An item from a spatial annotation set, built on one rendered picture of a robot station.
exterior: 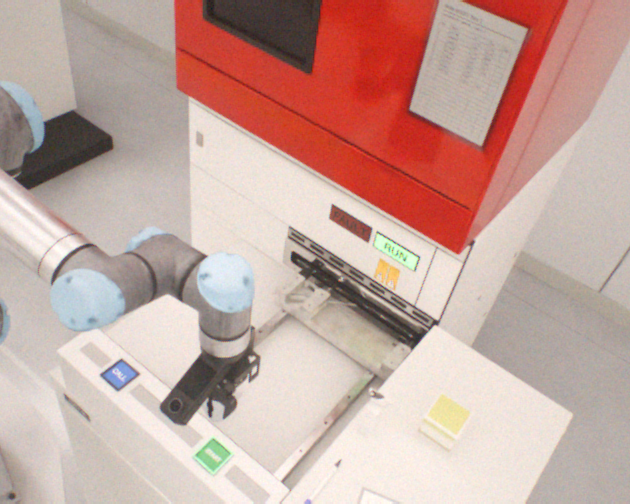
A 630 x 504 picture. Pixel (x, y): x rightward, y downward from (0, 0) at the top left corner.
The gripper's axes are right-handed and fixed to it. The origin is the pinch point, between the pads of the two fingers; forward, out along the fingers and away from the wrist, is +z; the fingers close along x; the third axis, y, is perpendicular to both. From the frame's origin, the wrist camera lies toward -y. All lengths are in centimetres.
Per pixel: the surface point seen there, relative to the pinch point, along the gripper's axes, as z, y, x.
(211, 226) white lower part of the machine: 32, 59, 57
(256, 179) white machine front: 5, 59, 42
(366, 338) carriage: 23, 50, -3
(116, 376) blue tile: 14.3, 0.0, 26.1
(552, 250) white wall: 93, 207, -17
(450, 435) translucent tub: 8.0, 31.0, -32.4
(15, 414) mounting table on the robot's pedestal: 29, -15, 42
